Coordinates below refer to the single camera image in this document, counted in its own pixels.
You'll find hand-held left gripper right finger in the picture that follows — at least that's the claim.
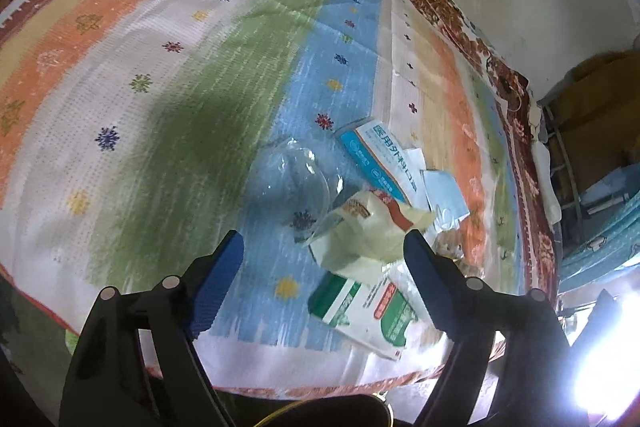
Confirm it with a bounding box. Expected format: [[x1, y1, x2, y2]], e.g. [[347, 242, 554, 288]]
[[402, 229, 591, 427]]

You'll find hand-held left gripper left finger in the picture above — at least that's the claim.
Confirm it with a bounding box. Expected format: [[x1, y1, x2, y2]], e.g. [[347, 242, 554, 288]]
[[59, 229, 246, 427]]

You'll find pale yellow snack wrapper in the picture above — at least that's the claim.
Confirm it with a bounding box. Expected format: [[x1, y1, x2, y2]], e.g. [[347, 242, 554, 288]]
[[309, 189, 438, 285]]

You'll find blue white mask package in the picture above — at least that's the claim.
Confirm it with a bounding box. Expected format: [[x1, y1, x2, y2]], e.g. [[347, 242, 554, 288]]
[[335, 117, 426, 208]]

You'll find black bin with gold rim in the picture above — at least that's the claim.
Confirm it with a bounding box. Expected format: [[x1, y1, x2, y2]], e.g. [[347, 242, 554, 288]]
[[215, 394, 396, 427]]

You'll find green white medicine box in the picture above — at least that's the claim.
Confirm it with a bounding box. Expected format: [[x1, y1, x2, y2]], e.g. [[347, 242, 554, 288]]
[[307, 272, 421, 363]]

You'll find blue face mask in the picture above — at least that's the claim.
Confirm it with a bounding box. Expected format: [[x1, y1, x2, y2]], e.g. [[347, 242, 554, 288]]
[[421, 169, 471, 228]]

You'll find clear plastic container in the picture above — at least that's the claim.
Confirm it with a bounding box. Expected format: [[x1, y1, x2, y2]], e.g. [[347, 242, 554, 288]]
[[250, 138, 346, 233]]

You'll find white cloth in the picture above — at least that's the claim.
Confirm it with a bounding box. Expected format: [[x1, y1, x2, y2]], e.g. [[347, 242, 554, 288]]
[[530, 99, 563, 225]]

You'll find blue printed curtain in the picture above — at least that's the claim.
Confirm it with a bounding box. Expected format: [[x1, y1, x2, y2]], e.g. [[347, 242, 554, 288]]
[[557, 167, 640, 293]]

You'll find striped colourful bed mat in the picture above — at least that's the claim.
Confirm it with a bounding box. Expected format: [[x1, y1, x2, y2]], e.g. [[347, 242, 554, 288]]
[[0, 0, 526, 388]]

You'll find blue folded cloth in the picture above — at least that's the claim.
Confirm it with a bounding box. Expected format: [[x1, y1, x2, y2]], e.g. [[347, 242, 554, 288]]
[[580, 167, 633, 215]]

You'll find brown board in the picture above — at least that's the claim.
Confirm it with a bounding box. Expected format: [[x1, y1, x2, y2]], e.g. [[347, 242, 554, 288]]
[[535, 49, 640, 202]]

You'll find red floral bedsheet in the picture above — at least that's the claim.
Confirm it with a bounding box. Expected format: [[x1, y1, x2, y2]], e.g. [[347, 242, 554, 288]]
[[0, 0, 558, 400]]

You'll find metal bed frame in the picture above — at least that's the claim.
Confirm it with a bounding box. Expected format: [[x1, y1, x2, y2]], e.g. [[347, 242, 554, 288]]
[[542, 104, 586, 220]]

